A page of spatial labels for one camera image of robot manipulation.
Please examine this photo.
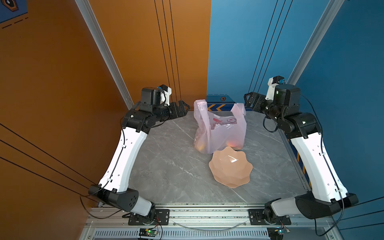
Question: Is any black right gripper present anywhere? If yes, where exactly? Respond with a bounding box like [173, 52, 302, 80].
[243, 91, 284, 125]

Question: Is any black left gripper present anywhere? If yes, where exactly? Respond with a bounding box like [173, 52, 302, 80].
[152, 100, 190, 124]

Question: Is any pink printed plastic bag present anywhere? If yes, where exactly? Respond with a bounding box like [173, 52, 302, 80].
[194, 100, 247, 154]

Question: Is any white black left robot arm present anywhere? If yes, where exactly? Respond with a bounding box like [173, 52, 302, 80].
[88, 85, 190, 223]

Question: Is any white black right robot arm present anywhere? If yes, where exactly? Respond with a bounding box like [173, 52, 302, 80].
[244, 84, 359, 224]

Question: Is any beige wavy fruit plate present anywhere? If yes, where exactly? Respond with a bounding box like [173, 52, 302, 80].
[209, 147, 253, 189]

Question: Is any left green circuit board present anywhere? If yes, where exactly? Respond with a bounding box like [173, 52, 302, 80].
[138, 228, 160, 239]

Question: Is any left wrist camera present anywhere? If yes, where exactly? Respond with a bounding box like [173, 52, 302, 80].
[158, 85, 172, 106]

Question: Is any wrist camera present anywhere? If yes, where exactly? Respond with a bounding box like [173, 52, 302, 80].
[265, 76, 285, 101]
[158, 85, 172, 106]

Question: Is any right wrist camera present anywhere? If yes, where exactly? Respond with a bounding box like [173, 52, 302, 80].
[265, 76, 285, 101]

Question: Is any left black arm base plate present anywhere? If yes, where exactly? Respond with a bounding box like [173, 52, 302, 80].
[128, 209, 170, 226]

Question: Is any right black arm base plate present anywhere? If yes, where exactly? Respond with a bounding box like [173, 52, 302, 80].
[248, 209, 292, 226]

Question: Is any right aluminium corner post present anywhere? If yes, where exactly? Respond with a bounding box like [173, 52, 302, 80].
[287, 0, 345, 85]

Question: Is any aluminium corner post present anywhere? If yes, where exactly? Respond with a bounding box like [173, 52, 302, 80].
[75, 0, 134, 109]
[287, 0, 345, 85]

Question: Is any left aluminium corner post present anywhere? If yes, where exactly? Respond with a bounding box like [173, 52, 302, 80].
[75, 0, 134, 109]

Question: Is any aluminium front rail frame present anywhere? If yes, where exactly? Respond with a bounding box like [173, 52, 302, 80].
[80, 204, 343, 240]

